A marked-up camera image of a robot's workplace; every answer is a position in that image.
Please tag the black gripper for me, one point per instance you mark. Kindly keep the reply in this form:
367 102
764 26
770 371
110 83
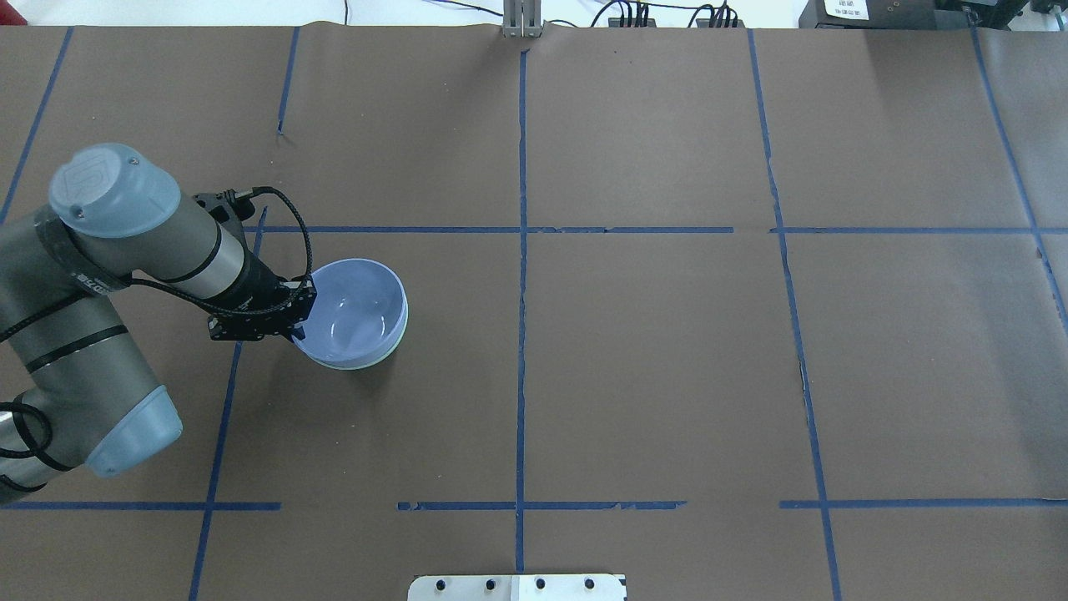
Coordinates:
260 290

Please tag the blue bowl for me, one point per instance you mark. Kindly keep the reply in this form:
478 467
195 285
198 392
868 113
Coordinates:
358 317

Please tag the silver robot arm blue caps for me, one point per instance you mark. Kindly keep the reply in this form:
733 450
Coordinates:
113 221

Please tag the black control box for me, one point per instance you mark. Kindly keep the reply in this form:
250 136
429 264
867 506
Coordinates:
888 15

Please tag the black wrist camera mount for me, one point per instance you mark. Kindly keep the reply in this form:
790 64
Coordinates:
229 205

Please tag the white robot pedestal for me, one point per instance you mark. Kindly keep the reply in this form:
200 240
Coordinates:
552 586

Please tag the aluminium frame post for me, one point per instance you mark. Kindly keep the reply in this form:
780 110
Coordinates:
522 19

